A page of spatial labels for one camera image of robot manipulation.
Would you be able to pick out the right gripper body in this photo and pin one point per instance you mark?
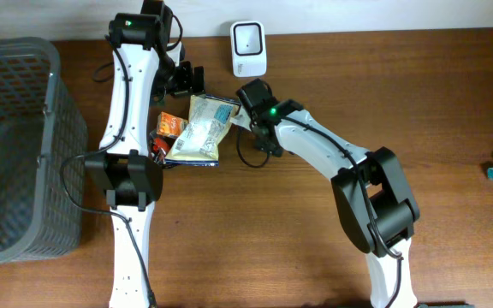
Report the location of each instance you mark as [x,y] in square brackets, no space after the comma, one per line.
[268,144]

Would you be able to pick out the grey plastic mesh basket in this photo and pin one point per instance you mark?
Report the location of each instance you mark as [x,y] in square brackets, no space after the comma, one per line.
[41,134]

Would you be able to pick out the cream blue chips bag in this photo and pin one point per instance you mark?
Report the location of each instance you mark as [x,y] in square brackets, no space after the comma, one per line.
[208,123]

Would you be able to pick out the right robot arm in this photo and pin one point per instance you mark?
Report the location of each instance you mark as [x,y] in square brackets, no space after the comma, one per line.
[375,203]

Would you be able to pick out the white barcode scanner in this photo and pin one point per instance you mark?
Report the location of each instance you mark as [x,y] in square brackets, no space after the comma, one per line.
[248,49]

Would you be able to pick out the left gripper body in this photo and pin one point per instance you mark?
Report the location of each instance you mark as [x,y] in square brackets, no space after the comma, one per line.
[183,80]

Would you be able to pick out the black red snack packet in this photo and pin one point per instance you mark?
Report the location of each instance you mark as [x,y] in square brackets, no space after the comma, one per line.
[160,147]

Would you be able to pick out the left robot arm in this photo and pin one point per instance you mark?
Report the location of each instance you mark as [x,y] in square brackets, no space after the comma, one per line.
[148,67]

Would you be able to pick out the small orange box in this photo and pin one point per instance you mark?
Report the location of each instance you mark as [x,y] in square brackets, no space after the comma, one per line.
[170,126]

